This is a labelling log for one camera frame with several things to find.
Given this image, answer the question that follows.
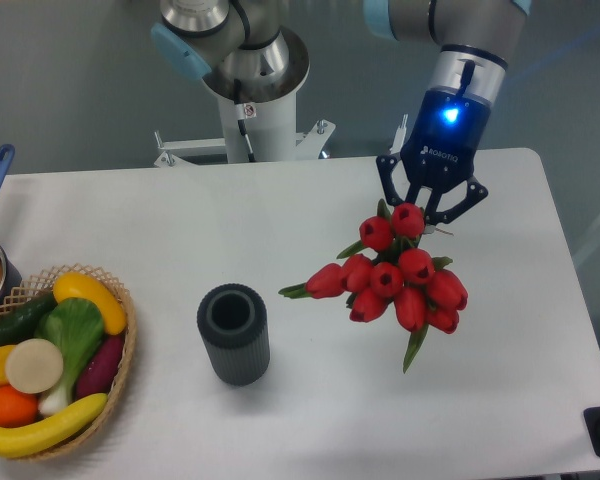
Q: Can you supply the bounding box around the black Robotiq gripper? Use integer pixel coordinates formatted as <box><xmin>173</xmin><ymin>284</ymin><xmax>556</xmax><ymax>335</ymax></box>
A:
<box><xmin>376</xmin><ymin>90</ymin><xmax>491</xmax><ymax>225</ymax></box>

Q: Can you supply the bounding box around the red tulip bouquet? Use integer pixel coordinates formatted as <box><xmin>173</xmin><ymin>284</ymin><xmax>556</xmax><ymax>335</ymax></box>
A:
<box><xmin>279</xmin><ymin>200</ymin><xmax>469</xmax><ymax>371</ymax></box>

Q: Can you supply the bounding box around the dark grey ribbed vase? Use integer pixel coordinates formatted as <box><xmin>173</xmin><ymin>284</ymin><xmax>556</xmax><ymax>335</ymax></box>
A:
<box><xmin>197</xmin><ymin>283</ymin><xmax>270</xmax><ymax>386</ymax></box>

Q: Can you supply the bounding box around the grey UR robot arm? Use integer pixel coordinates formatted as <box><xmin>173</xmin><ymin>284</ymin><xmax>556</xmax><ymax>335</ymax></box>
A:
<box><xmin>151</xmin><ymin>1</ymin><xmax>530</xmax><ymax>225</ymax></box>

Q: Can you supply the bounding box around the yellow squash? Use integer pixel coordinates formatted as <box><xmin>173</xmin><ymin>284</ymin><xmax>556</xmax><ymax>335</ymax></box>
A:
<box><xmin>52</xmin><ymin>271</ymin><xmax>127</xmax><ymax>336</ymax></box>

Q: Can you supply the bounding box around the green bok choy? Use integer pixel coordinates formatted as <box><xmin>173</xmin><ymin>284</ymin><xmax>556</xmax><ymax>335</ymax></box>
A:
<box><xmin>34</xmin><ymin>298</ymin><xmax>104</xmax><ymax>417</ymax></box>

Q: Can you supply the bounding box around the purple sweet potato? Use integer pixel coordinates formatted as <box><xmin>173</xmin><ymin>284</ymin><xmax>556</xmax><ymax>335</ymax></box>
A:
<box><xmin>75</xmin><ymin>336</ymin><xmax>124</xmax><ymax>399</ymax></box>

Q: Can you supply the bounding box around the woven wicker basket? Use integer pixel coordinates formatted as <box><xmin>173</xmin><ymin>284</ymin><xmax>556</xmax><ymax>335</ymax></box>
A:
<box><xmin>0</xmin><ymin>264</ymin><xmax>137</xmax><ymax>461</ymax></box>

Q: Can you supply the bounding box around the green cucumber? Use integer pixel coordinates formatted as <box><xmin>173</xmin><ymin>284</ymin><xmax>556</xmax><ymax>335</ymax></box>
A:
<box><xmin>0</xmin><ymin>292</ymin><xmax>57</xmax><ymax>347</ymax></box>

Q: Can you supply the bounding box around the beige round slice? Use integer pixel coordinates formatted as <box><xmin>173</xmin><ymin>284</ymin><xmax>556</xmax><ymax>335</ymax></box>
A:
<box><xmin>5</xmin><ymin>338</ymin><xmax>64</xmax><ymax>394</ymax></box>

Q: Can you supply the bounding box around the orange fruit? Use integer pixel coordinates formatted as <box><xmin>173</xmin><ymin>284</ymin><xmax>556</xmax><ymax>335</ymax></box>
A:
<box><xmin>0</xmin><ymin>385</ymin><xmax>38</xmax><ymax>428</ymax></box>

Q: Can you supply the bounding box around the yellow banana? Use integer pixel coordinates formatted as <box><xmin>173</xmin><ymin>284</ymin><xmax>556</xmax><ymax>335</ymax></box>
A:
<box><xmin>0</xmin><ymin>393</ymin><xmax>108</xmax><ymax>459</ymax></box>

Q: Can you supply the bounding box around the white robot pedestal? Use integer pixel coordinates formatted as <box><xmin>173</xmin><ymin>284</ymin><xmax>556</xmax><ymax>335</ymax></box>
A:
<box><xmin>154</xmin><ymin>92</ymin><xmax>336</xmax><ymax>168</ymax></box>

